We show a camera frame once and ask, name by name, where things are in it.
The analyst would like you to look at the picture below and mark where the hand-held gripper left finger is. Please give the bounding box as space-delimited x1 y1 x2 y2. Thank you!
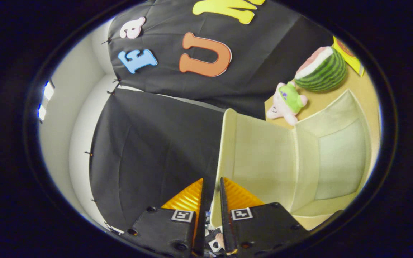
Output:
129 178 207 257

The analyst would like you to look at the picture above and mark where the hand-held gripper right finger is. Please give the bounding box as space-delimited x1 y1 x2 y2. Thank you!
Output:
220 177 309 255

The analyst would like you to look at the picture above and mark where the cream fabric storage box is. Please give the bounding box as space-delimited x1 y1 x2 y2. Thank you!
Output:
210 90 372 228

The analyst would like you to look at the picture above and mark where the black backdrop cloth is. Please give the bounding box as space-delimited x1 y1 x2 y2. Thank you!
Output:
89 0 336 230

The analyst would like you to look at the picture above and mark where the pink and green plush toy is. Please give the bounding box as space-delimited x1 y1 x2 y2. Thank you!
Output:
266 81 308 126

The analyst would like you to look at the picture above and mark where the watermelon slice plush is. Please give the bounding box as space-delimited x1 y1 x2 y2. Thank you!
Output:
294 46 347 92

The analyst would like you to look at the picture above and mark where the ceiling light panel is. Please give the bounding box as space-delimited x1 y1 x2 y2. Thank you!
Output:
37 80 55 121

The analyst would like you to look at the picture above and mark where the yellow book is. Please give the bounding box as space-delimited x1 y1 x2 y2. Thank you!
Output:
332 36 365 77

